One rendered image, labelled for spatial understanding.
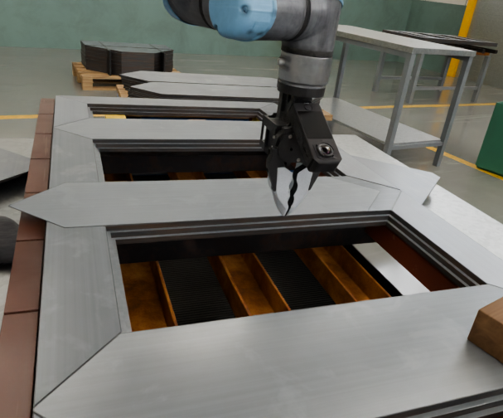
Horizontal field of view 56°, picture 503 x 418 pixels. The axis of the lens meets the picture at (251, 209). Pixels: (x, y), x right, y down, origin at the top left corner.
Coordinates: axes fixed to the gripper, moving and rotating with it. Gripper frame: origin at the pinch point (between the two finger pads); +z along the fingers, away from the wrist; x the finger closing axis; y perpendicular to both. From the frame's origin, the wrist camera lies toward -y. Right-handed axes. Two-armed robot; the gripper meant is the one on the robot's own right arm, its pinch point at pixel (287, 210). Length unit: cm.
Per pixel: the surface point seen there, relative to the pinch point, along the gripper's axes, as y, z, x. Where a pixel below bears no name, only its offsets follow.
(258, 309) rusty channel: 2.7, 22.1, 1.4
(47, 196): 20.9, 5.7, 37.2
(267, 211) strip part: 10.9, 5.8, -1.3
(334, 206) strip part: 11.6, 5.8, -16.1
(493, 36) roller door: 655, 5, -693
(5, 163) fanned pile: 69, 18, 50
